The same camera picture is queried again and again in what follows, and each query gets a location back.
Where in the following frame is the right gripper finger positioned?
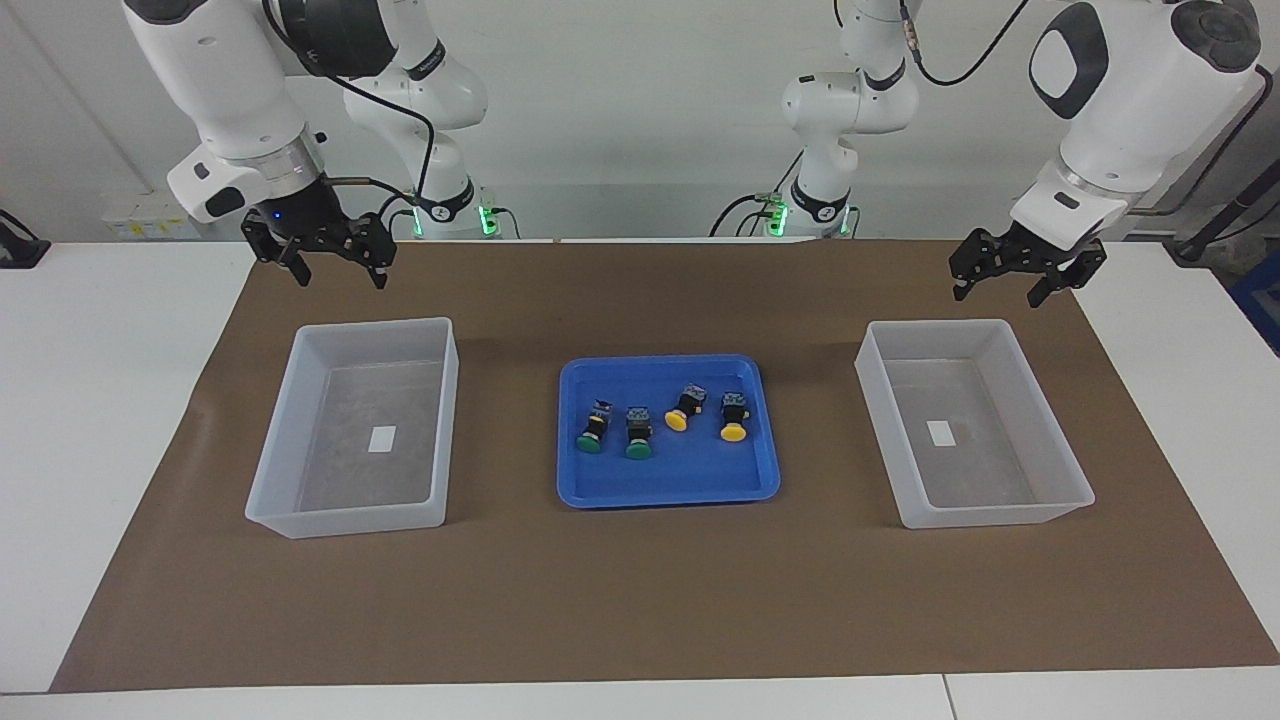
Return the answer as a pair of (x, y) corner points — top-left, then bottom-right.
(243, 222), (311, 288)
(338, 213), (398, 291)

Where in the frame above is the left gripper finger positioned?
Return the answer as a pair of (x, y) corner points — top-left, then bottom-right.
(950, 228), (1013, 301)
(1028, 243), (1108, 308)

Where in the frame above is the black stand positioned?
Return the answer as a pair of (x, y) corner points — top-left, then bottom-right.
(1165, 160), (1280, 263)

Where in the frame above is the translucent white plastic box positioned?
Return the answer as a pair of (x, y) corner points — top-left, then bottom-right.
(855, 319), (1096, 530)
(245, 317), (461, 540)

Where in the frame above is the blue crate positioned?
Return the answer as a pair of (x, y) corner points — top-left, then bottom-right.
(1230, 250), (1280, 357)

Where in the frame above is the black clamp block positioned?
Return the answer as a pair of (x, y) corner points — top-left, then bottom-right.
(0, 210), (51, 269)

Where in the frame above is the blue plastic tray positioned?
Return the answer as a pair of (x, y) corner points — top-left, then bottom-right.
(556, 354), (782, 510)

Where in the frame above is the brown table mat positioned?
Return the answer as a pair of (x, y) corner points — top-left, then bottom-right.
(50, 238), (1280, 694)

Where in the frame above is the black base cable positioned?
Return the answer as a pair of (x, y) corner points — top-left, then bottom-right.
(372, 192), (417, 241)
(709, 150), (806, 239)

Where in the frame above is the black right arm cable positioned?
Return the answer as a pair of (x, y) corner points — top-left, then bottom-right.
(262, 0), (438, 206)

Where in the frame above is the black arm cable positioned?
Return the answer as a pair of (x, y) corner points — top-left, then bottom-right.
(895, 0), (1276, 217)
(262, 0), (438, 206)

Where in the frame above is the white wall socket strip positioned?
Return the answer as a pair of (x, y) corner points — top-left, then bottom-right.
(100, 190), (197, 241)

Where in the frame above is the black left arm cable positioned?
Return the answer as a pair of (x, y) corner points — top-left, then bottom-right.
(895, 0), (1276, 217)

